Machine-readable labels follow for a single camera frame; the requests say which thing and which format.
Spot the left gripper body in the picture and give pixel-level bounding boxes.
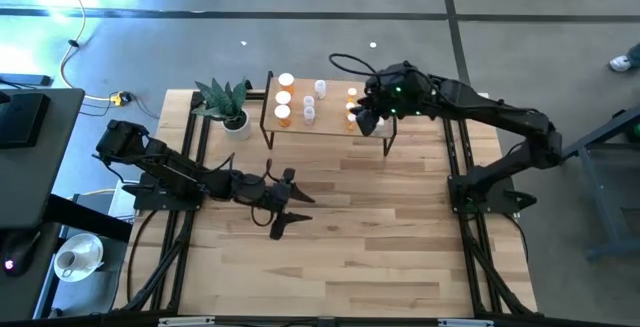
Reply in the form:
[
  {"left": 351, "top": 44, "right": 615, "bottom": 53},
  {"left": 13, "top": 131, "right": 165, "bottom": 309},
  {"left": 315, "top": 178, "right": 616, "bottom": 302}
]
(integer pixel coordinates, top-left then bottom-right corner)
[{"left": 229, "top": 168, "right": 296, "bottom": 241}]

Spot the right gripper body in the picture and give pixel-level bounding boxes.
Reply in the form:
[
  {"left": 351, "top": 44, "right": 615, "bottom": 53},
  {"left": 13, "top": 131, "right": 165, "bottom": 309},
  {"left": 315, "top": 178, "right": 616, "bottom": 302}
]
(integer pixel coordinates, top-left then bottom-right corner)
[{"left": 363, "top": 61, "right": 436, "bottom": 121}]

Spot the wooden shelf with black legs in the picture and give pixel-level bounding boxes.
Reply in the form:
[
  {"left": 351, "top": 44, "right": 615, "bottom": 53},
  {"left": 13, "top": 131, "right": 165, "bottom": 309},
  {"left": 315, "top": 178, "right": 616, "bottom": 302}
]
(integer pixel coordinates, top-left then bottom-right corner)
[{"left": 258, "top": 70, "right": 399, "bottom": 157}]

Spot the snake plant in white pot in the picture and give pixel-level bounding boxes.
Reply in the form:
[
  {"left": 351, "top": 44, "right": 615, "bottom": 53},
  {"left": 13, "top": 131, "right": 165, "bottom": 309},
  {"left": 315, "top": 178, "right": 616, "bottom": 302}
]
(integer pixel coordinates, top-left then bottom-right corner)
[{"left": 191, "top": 77, "right": 254, "bottom": 142}]

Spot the white floor box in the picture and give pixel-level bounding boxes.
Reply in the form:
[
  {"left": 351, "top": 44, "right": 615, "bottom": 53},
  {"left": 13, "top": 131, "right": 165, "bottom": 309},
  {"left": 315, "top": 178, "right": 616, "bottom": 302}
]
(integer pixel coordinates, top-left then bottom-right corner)
[{"left": 107, "top": 179, "right": 137, "bottom": 221}]

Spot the white mug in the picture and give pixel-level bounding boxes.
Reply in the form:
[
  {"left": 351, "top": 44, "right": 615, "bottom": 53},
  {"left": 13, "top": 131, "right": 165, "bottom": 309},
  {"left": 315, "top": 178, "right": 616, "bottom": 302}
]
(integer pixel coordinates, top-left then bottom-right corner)
[{"left": 53, "top": 249, "right": 84, "bottom": 281}]

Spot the person's shoe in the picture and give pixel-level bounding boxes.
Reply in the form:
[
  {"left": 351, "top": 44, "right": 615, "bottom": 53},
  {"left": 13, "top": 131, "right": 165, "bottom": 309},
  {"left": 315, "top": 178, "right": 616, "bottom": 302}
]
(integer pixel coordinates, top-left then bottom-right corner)
[{"left": 608, "top": 54, "right": 634, "bottom": 73}]

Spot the dark grey desk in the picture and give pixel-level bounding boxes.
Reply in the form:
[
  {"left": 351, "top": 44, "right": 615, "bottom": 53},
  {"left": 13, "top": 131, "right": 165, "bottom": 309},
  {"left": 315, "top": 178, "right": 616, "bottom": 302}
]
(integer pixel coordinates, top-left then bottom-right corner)
[{"left": 0, "top": 86, "right": 134, "bottom": 321}]

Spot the black computer mouse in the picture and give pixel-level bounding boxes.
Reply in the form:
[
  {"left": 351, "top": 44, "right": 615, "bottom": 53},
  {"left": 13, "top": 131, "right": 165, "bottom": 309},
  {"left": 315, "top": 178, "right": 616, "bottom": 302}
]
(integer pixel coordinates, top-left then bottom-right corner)
[{"left": 2, "top": 230, "right": 41, "bottom": 277}]

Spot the black flat device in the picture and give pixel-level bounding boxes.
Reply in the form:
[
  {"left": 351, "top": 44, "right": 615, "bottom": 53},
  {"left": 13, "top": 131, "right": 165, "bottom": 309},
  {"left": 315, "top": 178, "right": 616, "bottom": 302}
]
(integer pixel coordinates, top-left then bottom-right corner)
[{"left": 0, "top": 91, "right": 52, "bottom": 149}]

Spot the black bar device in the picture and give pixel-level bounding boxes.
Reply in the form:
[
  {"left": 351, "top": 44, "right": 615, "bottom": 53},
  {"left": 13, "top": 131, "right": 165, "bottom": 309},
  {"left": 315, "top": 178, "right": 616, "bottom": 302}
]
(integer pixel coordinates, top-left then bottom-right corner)
[{"left": 0, "top": 72, "right": 53, "bottom": 88}]

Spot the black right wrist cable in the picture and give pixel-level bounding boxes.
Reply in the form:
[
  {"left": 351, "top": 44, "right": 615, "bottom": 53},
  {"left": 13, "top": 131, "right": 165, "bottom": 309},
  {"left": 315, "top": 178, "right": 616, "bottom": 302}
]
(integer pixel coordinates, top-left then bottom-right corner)
[{"left": 328, "top": 52, "right": 389, "bottom": 79}]

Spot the silver frame bracket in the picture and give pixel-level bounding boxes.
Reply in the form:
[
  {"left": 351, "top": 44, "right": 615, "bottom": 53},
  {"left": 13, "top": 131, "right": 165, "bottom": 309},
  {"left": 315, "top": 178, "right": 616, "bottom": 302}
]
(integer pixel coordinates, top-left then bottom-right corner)
[
  {"left": 157, "top": 316, "right": 216, "bottom": 327},
  {"left": 437, "top": 318, "right": 495, "bottom": 327}
]

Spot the black aluminium table frame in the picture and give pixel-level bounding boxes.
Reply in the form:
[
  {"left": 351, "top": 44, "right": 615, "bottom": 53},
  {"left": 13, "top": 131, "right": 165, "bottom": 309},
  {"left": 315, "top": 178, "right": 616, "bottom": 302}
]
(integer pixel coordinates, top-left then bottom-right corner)
[{"left": 113, "top": 89, "right": 540, "bottom": 318}]

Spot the grey metal cart frame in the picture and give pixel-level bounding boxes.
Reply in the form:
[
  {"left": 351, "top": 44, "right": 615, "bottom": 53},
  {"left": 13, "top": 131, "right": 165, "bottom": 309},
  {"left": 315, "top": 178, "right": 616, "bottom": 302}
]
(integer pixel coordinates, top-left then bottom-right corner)
[{"left": 549, "top": 102, "right": 640, "bottom": 261}]

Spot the yellow floor cable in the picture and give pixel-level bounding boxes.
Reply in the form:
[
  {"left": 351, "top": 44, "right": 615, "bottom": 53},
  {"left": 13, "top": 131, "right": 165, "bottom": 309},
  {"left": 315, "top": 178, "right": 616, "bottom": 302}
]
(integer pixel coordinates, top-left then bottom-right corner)
[{"left": 53, "top": 0, "right": 124, "bottom": 103}]

